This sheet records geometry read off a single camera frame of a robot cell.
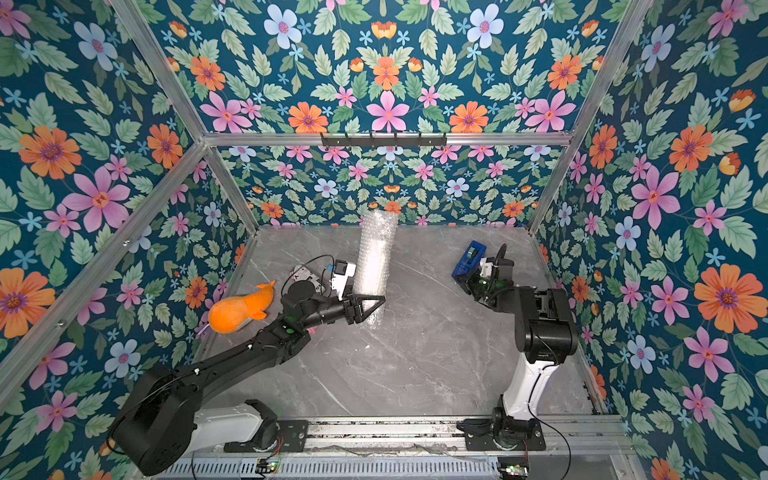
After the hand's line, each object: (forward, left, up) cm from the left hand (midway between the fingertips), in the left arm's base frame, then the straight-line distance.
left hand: (382, 298), depth 72 cm
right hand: (+18, -26, -18) cm, 37 cm away
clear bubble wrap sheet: (+5, +1, +8) cm, 10 cm away
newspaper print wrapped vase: (+24, +29, -20) cm, 43 cm away
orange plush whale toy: (+8, +47, -16) cm, 50 cm away
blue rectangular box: (+25, -31, -20) cm, 44 cm away
